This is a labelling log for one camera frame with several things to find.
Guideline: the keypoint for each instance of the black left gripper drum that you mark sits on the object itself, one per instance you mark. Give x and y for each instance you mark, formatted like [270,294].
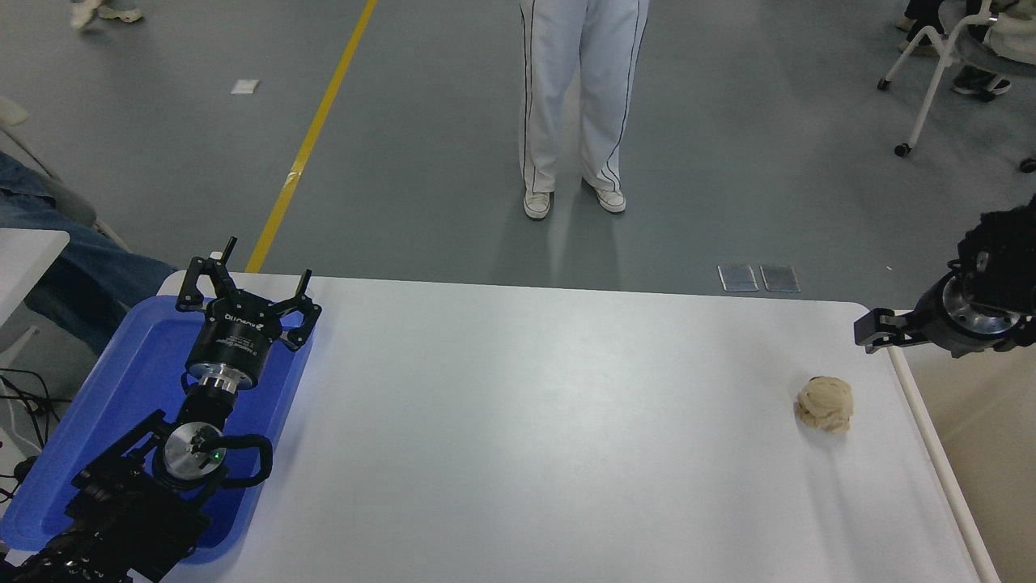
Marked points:
[231,340]

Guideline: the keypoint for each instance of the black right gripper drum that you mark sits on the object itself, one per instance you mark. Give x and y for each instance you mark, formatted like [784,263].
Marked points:
[935,328]

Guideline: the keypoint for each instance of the tan paper ball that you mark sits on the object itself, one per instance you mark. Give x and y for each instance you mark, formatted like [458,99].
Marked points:
[825,405]

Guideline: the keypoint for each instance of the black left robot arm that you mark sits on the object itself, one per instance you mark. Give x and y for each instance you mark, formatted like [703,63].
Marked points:
[121,494]

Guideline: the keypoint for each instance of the clear floor plate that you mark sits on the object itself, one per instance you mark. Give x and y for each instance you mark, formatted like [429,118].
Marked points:
[737,278]
[779,278]

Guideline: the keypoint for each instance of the blue plastic tray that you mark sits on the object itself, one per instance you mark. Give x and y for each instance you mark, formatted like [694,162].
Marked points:
[121,389]

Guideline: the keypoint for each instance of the person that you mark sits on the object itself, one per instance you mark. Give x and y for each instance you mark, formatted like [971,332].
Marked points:
[73,267]
[550,97]
[919,20]
[1012,32]
[105,10]

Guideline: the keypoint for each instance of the large pale bin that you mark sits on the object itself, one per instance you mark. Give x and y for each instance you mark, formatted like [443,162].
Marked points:
[987,453]

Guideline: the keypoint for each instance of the pale chair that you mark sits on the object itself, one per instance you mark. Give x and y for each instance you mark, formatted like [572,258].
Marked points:
[57,198]

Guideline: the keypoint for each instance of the small white side table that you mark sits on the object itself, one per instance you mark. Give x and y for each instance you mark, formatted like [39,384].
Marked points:
[24,259]

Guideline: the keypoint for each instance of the white paper scrap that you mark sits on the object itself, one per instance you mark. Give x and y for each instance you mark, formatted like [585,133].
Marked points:
[245,86]

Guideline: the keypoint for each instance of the white wheeled chair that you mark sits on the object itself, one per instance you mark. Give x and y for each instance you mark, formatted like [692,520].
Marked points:
[939,73]

